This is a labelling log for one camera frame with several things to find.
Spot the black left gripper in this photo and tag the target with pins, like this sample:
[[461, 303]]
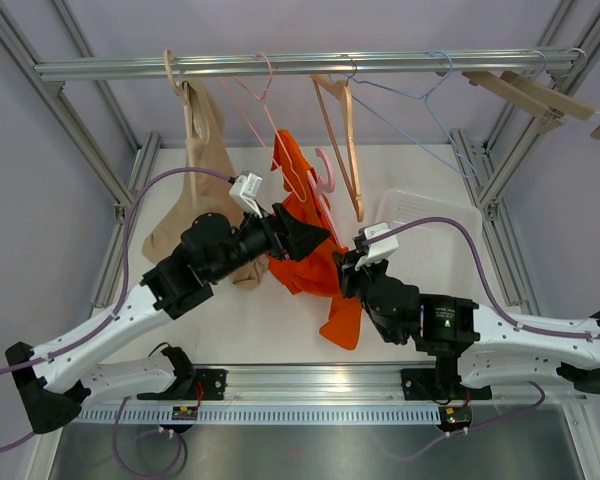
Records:
[[287, 236]]

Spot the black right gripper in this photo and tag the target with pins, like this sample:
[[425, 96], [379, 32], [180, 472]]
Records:
[[348, 276]]

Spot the orange t shirt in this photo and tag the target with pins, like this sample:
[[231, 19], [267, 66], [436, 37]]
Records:
[[317, 274]]

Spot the thick pink plastic hanger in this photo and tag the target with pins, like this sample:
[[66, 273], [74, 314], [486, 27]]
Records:
[[321, 187]]

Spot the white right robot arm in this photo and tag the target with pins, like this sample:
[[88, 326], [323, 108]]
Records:
[[473, 345]]

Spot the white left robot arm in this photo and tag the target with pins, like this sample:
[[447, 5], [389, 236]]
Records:
[[57, 380]]

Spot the wooden hanger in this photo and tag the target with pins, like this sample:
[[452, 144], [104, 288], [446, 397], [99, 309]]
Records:
[[348, 168]]

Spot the beige hanger under garment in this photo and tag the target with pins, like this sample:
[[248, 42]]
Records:
[[172, 75]]

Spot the white plastic basket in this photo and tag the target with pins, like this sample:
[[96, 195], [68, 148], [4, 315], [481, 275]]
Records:
[[434, 257]]

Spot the beige garment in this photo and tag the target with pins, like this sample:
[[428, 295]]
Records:
[[201, 193]]

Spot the wooden hangers at right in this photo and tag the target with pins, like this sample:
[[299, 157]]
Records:
[[548, 105]]

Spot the aluminium hanging rod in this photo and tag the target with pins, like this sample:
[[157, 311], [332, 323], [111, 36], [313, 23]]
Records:
[[533, 59]]

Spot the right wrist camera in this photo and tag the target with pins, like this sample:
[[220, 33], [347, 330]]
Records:
[[375, 243]]

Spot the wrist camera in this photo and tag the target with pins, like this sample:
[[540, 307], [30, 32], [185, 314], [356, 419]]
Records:
[[244, 192], [375, 243]]

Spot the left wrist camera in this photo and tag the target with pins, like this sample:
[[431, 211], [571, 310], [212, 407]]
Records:
[[244, 192]]

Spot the aluminium front rail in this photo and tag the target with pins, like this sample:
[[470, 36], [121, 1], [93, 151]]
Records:
[[310, 382]]

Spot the blue wire hanger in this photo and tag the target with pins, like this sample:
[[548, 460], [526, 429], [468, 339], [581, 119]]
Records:
[[424, 111]]

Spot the white slotted cable duct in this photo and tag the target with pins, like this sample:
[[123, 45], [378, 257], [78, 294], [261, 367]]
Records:
[[310, 415]]

